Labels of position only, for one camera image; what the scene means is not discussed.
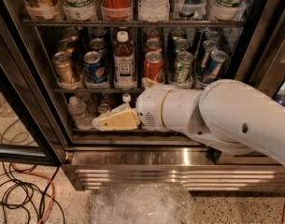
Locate clear water bottle bottom shelf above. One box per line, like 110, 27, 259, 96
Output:
67, 96, 93, 130

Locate red Coca-Cola bottle top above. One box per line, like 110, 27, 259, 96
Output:
103, 0, 132, 21

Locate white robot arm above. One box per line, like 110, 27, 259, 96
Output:
93, 79, 285, 166

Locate red coca-cola can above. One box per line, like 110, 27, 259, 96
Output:
144, 39, 163, 52
144, 51, 164, 83

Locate blue pepsi can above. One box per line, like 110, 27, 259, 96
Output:
84, 51, 107, 84
89, 38, 107, 54

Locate tan bottle top far left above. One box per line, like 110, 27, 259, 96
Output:
25, 0, 59, 20

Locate front slim Red Bull can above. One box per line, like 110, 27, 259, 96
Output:
202, 50, 227, 84

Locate front blue Pepsi can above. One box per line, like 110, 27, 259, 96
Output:
84, 51, 107, 84

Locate orange soda can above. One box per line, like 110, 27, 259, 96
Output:
51, 51, 79, 84
63, 26, 79, 41
57, 38, 76, 55

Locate white green bottle top right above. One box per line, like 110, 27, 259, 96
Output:
215, 0, 241, 21

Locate white green bottle top left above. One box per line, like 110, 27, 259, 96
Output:
64, 0, 93, 21

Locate tea bottle bottom shelf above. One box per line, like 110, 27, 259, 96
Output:
122, 93, 132, 104

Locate orange extension cable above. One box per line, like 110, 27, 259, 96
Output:
10, 162, 56, 224

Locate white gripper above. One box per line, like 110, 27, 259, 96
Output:
93, 77, 175, 132

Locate white green bottle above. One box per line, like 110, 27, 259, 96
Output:
64, 0, 93, 21
215, 0, 241, 21

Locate clear plastic bag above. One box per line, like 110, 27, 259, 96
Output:
92, 183, 194, 224

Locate blue bottle top shelf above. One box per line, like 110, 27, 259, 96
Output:
176, 0, 205, 19

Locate front green soda can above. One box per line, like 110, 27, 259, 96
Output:
171, 51, 194, 84

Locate stainless steel glass-door fridge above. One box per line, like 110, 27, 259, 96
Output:
0, 0, 285, 191

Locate black floor cables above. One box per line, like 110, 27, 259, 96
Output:
0, 161, 66, 224

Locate front red Coca-Cola can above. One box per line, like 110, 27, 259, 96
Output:
144, 51, 164, 83

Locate brown iced tea bottle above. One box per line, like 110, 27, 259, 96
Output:
113, 31, 135, 83

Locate clear water bottle top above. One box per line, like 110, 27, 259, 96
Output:
138, 0, 170, 22

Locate slim red bull can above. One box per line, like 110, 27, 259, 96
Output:
202, 50, 227, 84
196, 40, 220, 79

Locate red can bottom shelf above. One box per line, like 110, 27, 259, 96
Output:
97, 104, 112, 115

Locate green soda can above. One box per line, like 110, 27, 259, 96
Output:
171, 51, 194, 84
174, 38, 190, 54

